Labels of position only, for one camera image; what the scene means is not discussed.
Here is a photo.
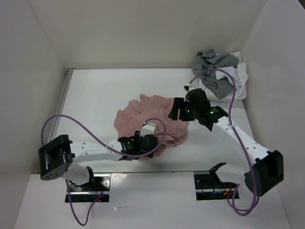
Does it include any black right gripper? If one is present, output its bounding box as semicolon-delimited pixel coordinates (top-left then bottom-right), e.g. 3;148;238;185
168;97;199;121

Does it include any pink pleated skirt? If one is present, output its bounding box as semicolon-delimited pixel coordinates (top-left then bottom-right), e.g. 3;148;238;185
113;94;189;157

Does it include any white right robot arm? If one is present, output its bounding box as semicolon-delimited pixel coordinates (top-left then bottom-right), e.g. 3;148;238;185
168;88;284;197

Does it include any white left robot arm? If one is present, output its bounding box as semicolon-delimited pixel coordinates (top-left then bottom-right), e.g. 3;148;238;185
39;131;160;191

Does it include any grey crumpled skirt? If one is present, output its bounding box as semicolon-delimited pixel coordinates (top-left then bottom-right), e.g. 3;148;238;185
192;49;241;100

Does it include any white crumpled skirt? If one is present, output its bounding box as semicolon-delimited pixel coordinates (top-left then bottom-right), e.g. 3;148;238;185
199;52;248;103

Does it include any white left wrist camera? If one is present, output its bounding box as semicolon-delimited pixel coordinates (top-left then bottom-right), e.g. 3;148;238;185
140;122;157;137

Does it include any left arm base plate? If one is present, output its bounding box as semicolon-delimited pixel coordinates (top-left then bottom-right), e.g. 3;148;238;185
68;174;111;203

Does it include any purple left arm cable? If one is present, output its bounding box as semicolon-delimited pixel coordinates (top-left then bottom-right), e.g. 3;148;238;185
41;114;167;226

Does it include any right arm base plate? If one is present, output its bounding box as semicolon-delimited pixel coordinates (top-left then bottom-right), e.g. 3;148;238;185
193;172;237;201

